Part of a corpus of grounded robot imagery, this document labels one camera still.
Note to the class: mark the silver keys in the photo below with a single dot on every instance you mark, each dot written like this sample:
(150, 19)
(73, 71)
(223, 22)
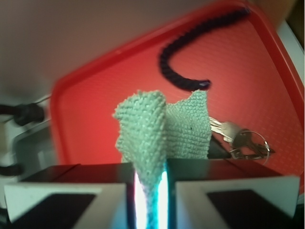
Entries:
(241, 141)

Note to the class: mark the black key fob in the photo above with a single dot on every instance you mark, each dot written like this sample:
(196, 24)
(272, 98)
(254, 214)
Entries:
(216, 150)

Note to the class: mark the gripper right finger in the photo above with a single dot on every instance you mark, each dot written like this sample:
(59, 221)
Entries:
(230, 194)

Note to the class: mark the red plastic tray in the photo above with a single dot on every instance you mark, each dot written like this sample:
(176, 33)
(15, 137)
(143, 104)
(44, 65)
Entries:
(254, 84)

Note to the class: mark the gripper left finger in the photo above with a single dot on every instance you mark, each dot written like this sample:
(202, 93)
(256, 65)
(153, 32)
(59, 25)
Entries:
(73, 197)

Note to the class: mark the light blue cloth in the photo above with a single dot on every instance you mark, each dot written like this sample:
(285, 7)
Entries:
(153, 131)

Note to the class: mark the grey faucet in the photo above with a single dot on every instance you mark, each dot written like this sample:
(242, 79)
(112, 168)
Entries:
(22, 115)

